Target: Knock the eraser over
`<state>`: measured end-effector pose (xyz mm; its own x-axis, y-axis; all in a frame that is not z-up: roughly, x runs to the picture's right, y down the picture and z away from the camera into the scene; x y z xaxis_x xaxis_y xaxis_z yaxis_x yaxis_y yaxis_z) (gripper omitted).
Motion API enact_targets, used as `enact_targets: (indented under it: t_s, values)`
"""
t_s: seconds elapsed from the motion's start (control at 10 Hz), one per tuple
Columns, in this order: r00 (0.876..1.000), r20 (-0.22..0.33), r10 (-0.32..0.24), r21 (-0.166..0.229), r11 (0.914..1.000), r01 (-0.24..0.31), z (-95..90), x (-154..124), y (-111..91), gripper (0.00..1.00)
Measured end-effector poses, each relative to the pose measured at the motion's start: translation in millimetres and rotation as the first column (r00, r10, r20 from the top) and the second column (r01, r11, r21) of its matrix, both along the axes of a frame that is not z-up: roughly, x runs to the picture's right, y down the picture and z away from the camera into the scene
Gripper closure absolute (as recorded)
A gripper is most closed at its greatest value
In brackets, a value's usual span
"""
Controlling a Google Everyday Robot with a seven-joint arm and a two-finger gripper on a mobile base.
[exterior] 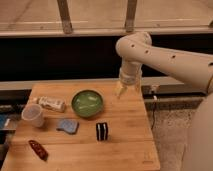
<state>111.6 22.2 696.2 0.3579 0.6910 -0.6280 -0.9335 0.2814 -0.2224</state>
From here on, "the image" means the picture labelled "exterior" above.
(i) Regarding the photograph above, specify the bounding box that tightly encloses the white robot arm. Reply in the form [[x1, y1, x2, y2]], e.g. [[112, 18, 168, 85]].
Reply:
[[116, 32, 213, 171]]

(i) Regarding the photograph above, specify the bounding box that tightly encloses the left metal post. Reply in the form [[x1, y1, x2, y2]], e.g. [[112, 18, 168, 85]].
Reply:
[[57, 0, 73, 34]]

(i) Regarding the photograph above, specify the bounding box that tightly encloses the black white striped eraser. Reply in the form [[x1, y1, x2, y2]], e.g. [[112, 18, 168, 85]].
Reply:
[[96, 122, 108, 141]]

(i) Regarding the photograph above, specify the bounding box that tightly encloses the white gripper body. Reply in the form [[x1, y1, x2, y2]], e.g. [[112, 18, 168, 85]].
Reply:
[[119, 69, 142, 86]]

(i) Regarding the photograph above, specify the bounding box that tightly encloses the red snack packet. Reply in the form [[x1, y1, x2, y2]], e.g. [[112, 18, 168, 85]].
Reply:
[[28, 140, 48, 161]]

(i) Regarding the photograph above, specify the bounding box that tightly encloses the right metal post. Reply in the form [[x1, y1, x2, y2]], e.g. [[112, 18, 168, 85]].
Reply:
[[124, 0, 137, 32]]

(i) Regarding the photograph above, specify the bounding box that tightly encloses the green bowl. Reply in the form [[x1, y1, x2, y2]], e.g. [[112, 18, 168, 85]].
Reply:
[[71, 90, 104, 118]]

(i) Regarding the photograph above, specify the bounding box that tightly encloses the white plastic cup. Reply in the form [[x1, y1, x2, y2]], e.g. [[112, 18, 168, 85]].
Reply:
[[21, 104, 44, 127]]

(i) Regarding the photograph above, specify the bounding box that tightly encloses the metal post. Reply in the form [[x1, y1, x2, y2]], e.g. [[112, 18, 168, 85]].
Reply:
[[124, 0, 137, 32], [57, 0, 73, 34]]

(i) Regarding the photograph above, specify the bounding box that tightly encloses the lying white bottle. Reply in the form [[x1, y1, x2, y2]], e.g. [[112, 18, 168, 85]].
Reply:
[[33, 96, 66, 112]]

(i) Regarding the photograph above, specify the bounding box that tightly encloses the blue sponge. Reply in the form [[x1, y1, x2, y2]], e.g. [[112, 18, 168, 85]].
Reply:
[[57, 119, 79, 134]]

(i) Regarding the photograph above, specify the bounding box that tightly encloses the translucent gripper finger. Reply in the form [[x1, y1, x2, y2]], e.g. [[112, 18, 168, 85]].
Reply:
[[135, 84, 141, 94], [115, 82, 127, 98]]

